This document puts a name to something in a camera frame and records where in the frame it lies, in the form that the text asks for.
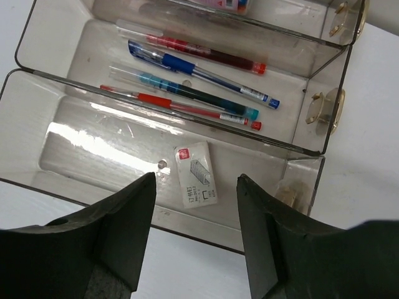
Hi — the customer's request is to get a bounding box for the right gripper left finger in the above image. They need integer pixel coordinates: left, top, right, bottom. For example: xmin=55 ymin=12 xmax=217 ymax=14
xmin=1 ymin=173 xmax=156 ymax=298

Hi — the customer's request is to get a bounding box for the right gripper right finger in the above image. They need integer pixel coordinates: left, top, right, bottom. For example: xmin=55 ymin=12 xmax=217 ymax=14
xmin=236 ymin=175 xmax=398 ymax=298

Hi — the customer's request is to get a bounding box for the white eraser pack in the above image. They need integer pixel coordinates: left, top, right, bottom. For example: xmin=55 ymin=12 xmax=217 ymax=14
xmin=175 ymin=142 xmax=218 ymax=209

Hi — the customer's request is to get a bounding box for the red gel pen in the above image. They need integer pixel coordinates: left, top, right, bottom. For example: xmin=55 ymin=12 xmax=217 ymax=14
xmin=116 ymin=19 xmax=267 ymax=75
xmin=100 ymin=85 xmax=262 ymax=131

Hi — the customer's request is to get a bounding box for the blue gel pen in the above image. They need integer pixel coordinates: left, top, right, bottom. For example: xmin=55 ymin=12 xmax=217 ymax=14
xmin=127 ymin=39 xmax=280 ymax=110
xmin=109 ymin=62 xmax=259 ymax=121

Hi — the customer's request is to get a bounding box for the pink crayon tube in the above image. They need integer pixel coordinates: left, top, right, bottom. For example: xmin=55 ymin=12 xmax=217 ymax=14
xmin=190 ymin=0 xmax=251 ymax=15

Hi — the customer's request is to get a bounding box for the tiered clear acrylic organizer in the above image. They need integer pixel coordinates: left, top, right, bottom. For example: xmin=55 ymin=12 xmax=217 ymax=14
xmin=1 ymin=1 xmax=369 ymax=252

